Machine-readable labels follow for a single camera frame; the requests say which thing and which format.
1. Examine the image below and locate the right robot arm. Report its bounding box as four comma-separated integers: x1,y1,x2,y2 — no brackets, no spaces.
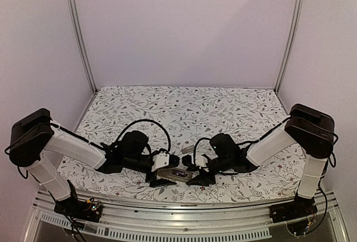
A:
182,104,337,217

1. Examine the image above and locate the right aluminium frame post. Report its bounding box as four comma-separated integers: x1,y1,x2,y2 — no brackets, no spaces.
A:
274,0,303,95

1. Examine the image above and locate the beige remote control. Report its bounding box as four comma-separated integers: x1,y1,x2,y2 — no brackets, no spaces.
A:
157,168,193,182

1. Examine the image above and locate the aluminium front rail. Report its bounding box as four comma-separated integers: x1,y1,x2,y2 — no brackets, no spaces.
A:
24,190,350,241

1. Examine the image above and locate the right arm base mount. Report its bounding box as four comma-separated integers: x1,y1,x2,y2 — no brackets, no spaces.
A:
269,201,317,236

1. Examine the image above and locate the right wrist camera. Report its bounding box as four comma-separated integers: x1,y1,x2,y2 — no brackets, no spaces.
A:
191,155,209,170

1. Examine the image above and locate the left aluminium frame post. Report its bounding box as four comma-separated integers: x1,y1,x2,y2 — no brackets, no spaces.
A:
67,0,98,94

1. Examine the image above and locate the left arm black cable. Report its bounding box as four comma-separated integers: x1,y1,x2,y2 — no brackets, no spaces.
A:
117,119,171,153

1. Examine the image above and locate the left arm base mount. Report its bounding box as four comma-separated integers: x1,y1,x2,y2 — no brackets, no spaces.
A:
54,197,103,222

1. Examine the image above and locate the aluminium frame post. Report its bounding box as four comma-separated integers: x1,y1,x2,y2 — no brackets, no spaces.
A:
274,0,303,95
67,0,98,94

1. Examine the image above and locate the purple battery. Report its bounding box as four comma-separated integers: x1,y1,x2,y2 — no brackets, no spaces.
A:
172,171,187,177

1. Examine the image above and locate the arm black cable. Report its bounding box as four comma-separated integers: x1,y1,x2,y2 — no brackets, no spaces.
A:
194,137,213,164
117,119,171,153

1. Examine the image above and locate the floral tablecloth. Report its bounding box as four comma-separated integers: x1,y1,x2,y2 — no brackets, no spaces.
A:
58,86,305,203

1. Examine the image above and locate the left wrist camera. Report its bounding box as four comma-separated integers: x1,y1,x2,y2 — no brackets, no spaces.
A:
151,150,170,172

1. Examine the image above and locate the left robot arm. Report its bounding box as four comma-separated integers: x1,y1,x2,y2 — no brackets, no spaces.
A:
4,108,180,216

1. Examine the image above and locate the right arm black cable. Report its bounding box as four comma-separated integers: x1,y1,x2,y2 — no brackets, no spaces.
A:
194,137,213,164

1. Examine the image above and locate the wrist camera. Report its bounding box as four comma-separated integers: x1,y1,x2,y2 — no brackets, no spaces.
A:
151,150,170,172
191,155,209,170

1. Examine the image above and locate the beige battery cover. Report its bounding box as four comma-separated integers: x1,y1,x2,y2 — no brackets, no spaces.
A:
181,146,194,154

